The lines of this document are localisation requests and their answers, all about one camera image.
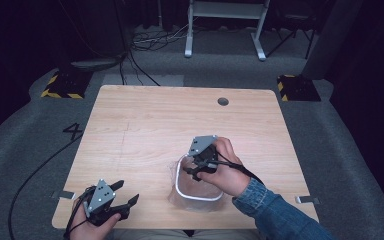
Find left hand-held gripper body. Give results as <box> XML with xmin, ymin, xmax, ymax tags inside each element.
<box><xmin>81</xmin><ymin>178</ymin><xmax>130</xmax><ymax>228</ymax></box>

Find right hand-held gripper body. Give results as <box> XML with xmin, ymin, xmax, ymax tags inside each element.
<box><xmin>187</xmin><ymin>134</ymin><xmax>222</xmax><ymax>177</ymax></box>

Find white plastic bin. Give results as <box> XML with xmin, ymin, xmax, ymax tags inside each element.
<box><xmin>174</xmin><ymin>154</ymin><xmax>225</xmax><ymax>203</ymax></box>

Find person's right hand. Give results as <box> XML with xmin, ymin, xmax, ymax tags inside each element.
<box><xmin>196</xmin><ymin>136</ymin><xmax>251</xmax><ymax>198</ymax></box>

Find person's left hand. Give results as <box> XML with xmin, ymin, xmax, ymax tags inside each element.
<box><xmin>68</xmin><ymin>199</ymin><xmax>122</xmax><ymax>240</ymax></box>

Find person's left leg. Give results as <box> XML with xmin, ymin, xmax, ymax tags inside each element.
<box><xmin>113</xmin><ymin>229</ymin><xmax>189</xmax><ymax>240</ymax></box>

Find person's leg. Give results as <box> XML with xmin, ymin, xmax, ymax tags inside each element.
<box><xmin>193</xmin><ymin>229</ymin><xmax>262</xmax><ymax>240</ymax></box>
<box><xmin>113</xmin><ymin>229</ymin><xmax>189</xmax><ymax>240</ymax></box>

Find person's right leg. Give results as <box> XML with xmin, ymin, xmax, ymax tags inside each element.
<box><xmin>193</xmin><ymin>229</ymin><xmax>262</xmax><ymax>240</ymax></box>

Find black yellow striped base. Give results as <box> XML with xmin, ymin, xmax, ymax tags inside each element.
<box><xmin>276</xmin><ymin>74</ymin><xmax>322</xmax><ymax>103</ymax></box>
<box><xmin>40</xmin><ymin>67</ymin><xmax>93</xmax><ymax>100</ymax></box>

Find grey flat stand base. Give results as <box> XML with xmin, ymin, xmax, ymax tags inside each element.
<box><xmin>71</xmin><ymin>52</ymin><xmax>128</xmax><ymax>72</ymax></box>

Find black folding stand legs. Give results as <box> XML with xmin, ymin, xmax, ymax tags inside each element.
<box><xmin>265</xmin><ymin>11</ymin><xmax>317</xmax><ymax>60</ymax></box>

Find grey column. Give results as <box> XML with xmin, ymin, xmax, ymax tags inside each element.
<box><xmin>301</xmin><ymin>0</ymin><xmax>365</xmax><ymax>81</ymax></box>

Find left hand-held gripper cable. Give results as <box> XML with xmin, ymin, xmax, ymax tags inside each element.
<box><xmin>62</xmin><ymin>187</ymin><xmax>96</xmax><ymax>240</ymax></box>

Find hand-held gripper cable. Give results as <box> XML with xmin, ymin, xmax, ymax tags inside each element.
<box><xmin>209</xmin><ymin>150</ymin><xmax>265</xmax><ymax>185</ymax></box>
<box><xmin>62</xmin><ymin>187</ymin><xmax>96</xmax><ymax>240</ymax></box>

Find right hand-held gripper cable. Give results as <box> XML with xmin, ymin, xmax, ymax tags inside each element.
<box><xmin>209</xmin><ymin>150</ymin><xmax>265</xmax><ymax>185</ymax></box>

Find long black floor cable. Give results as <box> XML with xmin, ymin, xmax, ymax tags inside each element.
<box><xmin>7</xmin><ymin>133</ymin><xmax>84</xmax><ymax>240</ymax></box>

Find black cable by stand base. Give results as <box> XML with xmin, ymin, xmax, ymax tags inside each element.
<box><xmin>118</xmin><ymin>49</ymin><xmax>161</xmax><ymax>87</ymax></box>

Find tangle of floor cables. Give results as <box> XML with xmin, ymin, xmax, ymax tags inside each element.
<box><xmin>130</xmin><ymin>23</ymin><xmax>195</xmax><ymax>52</ymax></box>

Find white metal desk frame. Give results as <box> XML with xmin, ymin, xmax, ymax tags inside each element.
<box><xmin>183</xmin><ymin>0</ymin><xmax>271</xmax><ymax>62</ymax></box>

